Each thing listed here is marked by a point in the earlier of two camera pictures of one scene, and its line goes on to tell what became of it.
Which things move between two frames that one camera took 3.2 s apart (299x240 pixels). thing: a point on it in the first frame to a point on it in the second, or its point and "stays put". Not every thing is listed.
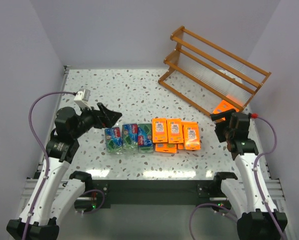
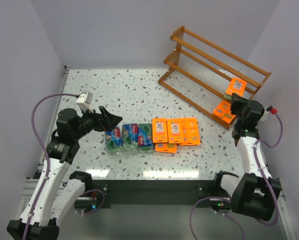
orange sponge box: x=224 y=106 stays put
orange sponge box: x=175 y=130 stays put
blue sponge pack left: x=113 y=140 stays put
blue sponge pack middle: x=130 y=138 stays put
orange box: x=166 y=147 stays put
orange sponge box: x=191 y=135 to x=237 y=86
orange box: x=180 y=146 to x=191 y=131
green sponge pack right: x=145 y=138 stays put
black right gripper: x=222 y=116 to x=238 y=106
